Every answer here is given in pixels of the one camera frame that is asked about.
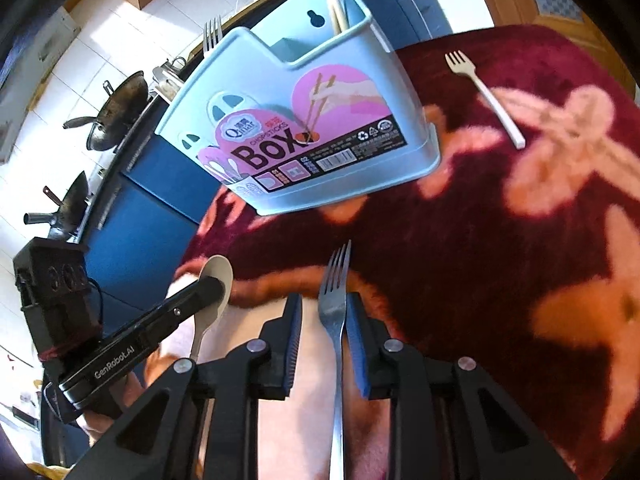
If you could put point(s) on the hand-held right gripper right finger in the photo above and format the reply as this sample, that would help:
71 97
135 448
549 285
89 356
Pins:
357 345

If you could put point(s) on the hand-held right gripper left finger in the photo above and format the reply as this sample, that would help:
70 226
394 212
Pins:
297 345

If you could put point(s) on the light blue utensil box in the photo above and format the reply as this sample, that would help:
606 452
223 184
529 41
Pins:
350 180

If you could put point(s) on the metal fork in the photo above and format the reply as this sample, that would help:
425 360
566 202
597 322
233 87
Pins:
212 42
332 310

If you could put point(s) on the metal kettle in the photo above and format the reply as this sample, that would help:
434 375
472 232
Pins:
167 80

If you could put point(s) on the black wok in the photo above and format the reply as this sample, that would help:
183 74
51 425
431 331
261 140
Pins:
115 115
70 205

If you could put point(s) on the white range hood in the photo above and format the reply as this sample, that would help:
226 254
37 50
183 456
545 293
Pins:
35 75

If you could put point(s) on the beige plastic spoon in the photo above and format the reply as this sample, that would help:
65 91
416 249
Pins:
220 267

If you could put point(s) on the beige plastic fork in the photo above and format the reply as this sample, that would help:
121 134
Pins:
492 100

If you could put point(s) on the red floral blanket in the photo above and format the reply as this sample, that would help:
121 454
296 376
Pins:
450 260

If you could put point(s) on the person's left hand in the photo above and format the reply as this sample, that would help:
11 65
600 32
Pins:
100 425

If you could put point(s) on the blue kitchen cabinet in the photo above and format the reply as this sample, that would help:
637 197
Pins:
140 220

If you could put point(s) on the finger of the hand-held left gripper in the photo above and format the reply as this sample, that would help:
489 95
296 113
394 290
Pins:
195 297

